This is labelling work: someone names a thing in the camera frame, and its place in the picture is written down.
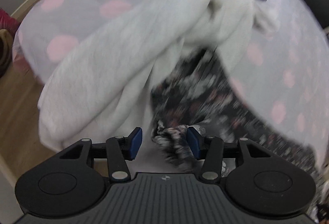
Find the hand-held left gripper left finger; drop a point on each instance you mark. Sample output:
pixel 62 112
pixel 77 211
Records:
pixel 136 143

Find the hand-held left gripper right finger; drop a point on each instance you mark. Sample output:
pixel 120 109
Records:
pixel 194 143

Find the dark floral garment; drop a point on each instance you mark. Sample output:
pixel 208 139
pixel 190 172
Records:
pixel 195 95

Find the light grey sweatshirt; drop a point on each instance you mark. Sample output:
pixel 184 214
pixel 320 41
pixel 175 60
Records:
pixel 128 47

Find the white garment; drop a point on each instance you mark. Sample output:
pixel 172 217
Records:
pixel 266 21

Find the brown slipper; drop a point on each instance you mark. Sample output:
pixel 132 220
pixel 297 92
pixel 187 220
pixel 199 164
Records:
pixel 4 52

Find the pink plastic bag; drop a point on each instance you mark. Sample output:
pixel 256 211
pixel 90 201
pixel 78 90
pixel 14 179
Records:
pixel 6 20

